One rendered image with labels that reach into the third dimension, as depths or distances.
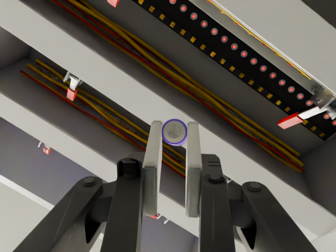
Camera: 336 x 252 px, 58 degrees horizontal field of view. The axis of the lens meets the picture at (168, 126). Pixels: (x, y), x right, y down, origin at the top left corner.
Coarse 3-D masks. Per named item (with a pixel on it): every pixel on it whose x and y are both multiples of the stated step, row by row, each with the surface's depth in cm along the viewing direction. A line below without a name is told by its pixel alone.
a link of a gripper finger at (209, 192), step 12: (204, 180) 14; (216, 180) 14; (204, 192) 14; (216, 192) 14; (204, 204) 13; (216, 204) 13; (228, 204) 13; (204, 216) 12; (216, 216) 12; (228, 216) 12; (204, 228) 11; (216, 228) 11; (228, 228) 11; (204, 240) 11; (216, 240) 11; (228, 240) 11
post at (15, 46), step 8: (0, 32) 51; (8, 32) 54; (0, 40) 53; (8, 40) 56; (16, 40) 59; (0, 48) 55; (8, 48) 58; (16, 48) 61; (24, 48) 64; (0, 56) 57; (8, 56) 60; (16, 56) 63; (24, 56) 67; (0, 64) 59; (8, 64) 62
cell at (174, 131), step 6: (168, 120) 21; (174, 120) 21; (180, 120) 21; (162, 126) 21; (168, 126) 21; (174, 126) 21; (180, 126) 21; (162, 132) 21; (168, 132) 21; (174, 132) 21; (180, 132) 21; (186, 132) 21; (168, 138) 21; (174, 138) 21; (180, 138) 21; (186, 138) 25; (174, 144) 21; (180, 144) 25
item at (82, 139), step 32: (32, 64) 67; (0, 96) 51; (32, 96) 60; (64, 96) 65; (32, 128) 53; (64, 128) 58; (96, 128) 64; (128, 128) 71; (96, 160) 54; (160, 192) 56; (192, 224) 58
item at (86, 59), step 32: (0, 0) 37; (32, 0) 47; (64, 0) 50; (32, 32) 39; (64, 32) 38; (96, 32) 49; (128, 32) 53; (64, 64) 40; (96, 64) 40; (128, 64) 50; (160, 64) 51; (128, 96) 41; (160, 96) 41; (192, 96) 52; (224, 128) 54; (224, 160) 44; (256, 160) 52; (288, 160) 54; (288, 192) 45; (320, 224) 47
